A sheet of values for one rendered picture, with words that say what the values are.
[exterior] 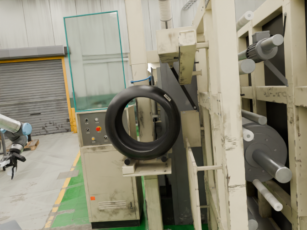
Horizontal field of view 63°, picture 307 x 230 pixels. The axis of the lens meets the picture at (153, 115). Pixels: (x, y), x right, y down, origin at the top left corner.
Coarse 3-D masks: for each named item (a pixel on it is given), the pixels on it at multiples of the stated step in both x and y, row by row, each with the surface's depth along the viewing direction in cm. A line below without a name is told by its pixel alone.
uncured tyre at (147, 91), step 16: (128, 96) 182; (144, 96) 181; (160, 96) 181; (112, 112) 184; (176, 112) 184; (112, 128) 185; (176, 128) 184; (112, 144) 190; (128, 144) 213; (144, 144) 213; (160, 144) 184; (144, 160) 191
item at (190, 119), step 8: (184, 112) 223; (192, 112) 212; (184, 120) 213; (192, 120) 212; (184, 128) 214; (192, 128) 213; (184, 136) 214; (192, 136) 214; (200, 136) 214; (184, 144) 215; (192, 144) 215; (200, 144) 214
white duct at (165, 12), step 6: (162, 0) 234; (168, 0) 235; (162, 6) 238; (168, 6) 239; (162, 12) 243; (168, 12) 243; (162, 18) 247; (168, 18) 247; (162, 24) 253; (168, 24) 251
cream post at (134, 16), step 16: (128, 0) 212; (128, 16) 214; (128, 32) 215; (144, 48) 216; (144, 64) 217; (144, 80) 219; (144, 112) 222; (144, 128) 223; (144, 176) 228; (160, 208) 231; (160, 224) 232
